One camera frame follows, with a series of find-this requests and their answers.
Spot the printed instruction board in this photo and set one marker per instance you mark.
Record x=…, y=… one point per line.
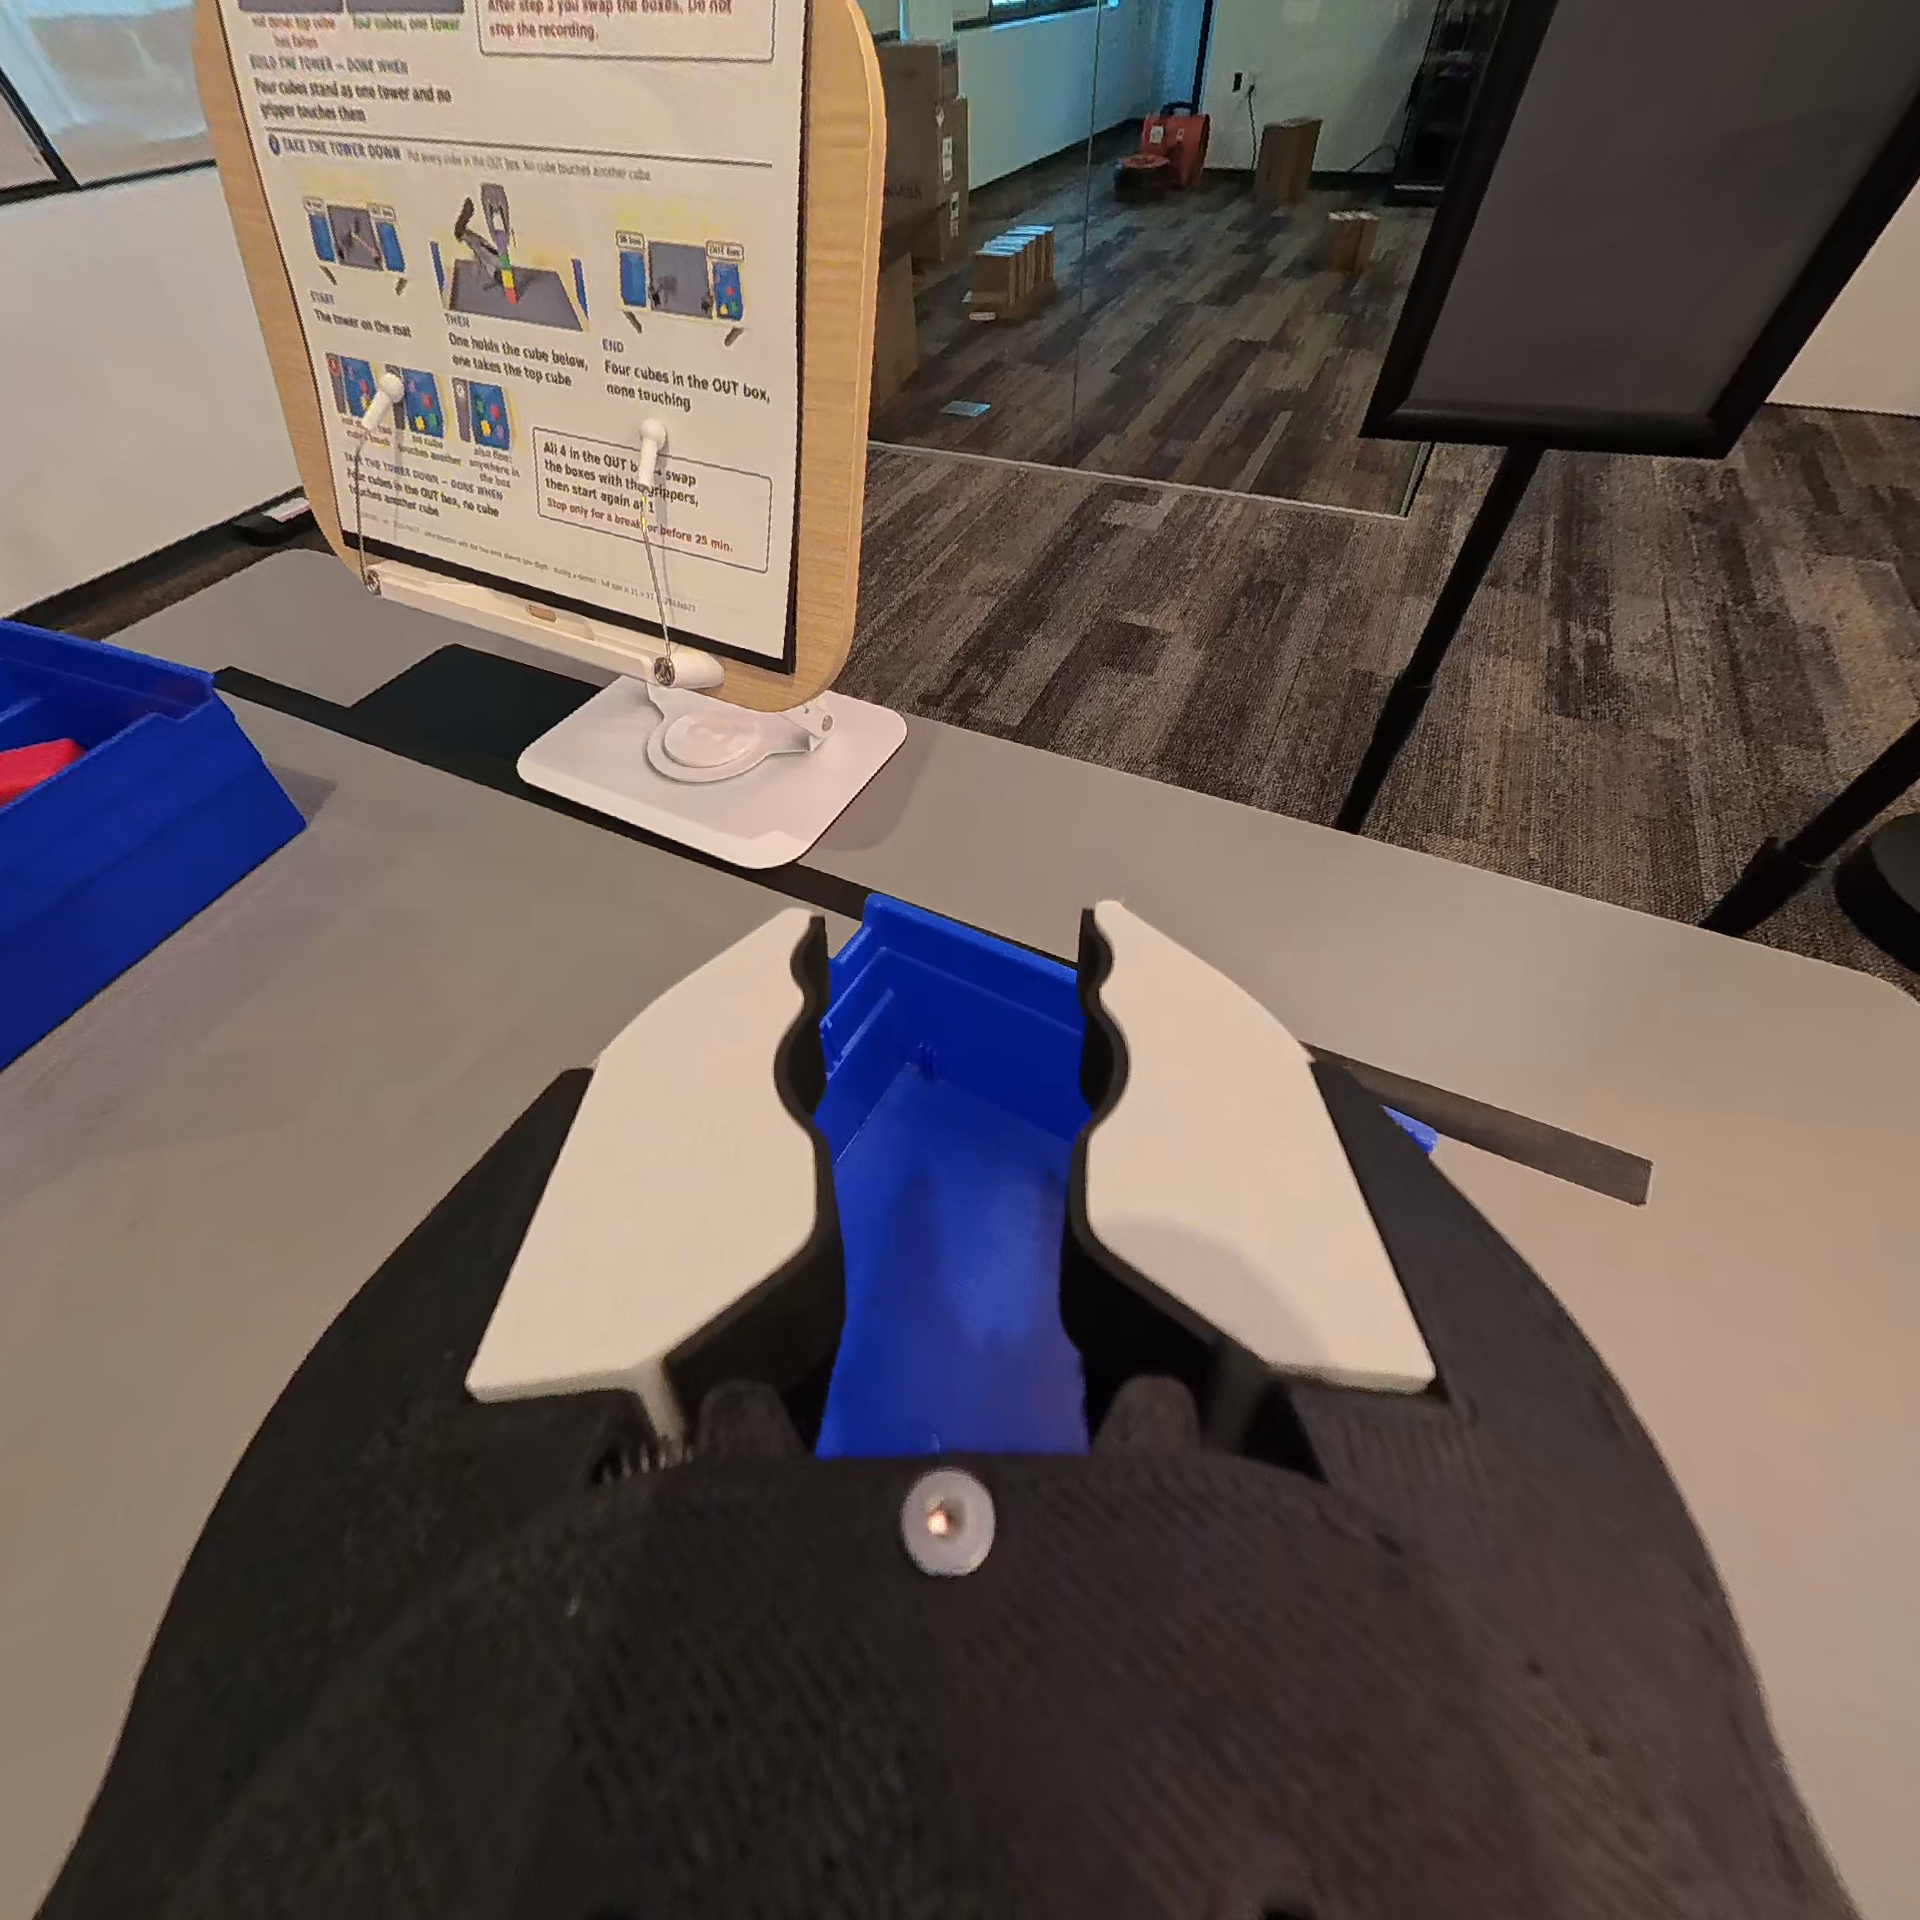
x=571, y=225

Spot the pile of cardboard boxes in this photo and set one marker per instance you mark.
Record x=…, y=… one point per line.
x=915, y=181

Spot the blue plastic bin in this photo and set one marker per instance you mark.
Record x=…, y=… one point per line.
x=137, y=870
x=945, y=1230

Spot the small cardboard box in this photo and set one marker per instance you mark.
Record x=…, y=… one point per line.
x=1289, y=159

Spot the row of small cardboard boxes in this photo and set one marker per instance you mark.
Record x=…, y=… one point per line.
x=1013, y=271

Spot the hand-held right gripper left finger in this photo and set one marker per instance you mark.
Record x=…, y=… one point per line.
x=661, y=1200

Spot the orange floor device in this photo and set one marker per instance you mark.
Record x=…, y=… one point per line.
x=1162, y=150

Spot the black floor object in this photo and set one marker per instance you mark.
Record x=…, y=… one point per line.
x=271, y=521

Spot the instruction board on white stand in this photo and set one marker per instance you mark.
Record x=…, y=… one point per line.
x=839, y=376

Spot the red cube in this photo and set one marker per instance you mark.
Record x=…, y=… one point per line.
x=37, y=774

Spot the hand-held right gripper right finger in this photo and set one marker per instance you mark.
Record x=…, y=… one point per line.
x=1244, y=1200

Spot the black framed screen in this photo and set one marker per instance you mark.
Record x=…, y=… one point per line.
x=1651, y=194

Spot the black easel frame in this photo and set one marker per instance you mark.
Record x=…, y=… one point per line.
x=1441, y=630

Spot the black equipment rack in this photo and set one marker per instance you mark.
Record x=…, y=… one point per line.
x=1434, y=90

